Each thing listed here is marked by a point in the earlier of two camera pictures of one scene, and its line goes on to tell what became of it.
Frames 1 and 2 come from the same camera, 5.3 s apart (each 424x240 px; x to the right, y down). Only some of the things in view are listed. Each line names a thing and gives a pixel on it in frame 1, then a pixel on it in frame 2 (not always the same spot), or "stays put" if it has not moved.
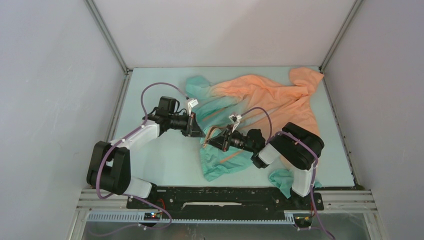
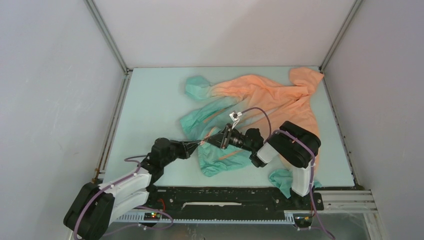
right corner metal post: (352, 11) stays put
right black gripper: (222, 141) stays put
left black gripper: (192, 128) -> (186, 149)
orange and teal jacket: (249, 103) stays put
